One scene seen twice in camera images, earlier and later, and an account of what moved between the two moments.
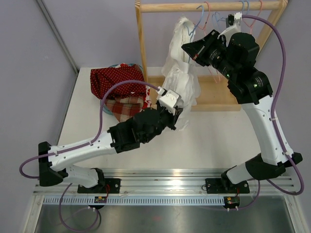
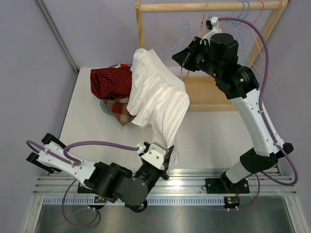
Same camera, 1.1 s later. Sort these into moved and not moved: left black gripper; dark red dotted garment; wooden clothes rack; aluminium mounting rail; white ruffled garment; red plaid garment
Moved: left black gripper; white ruffled garment
Not moved: dark red dotted garment; wooden clothes rack; red plaid garment; aluminium mounting rail
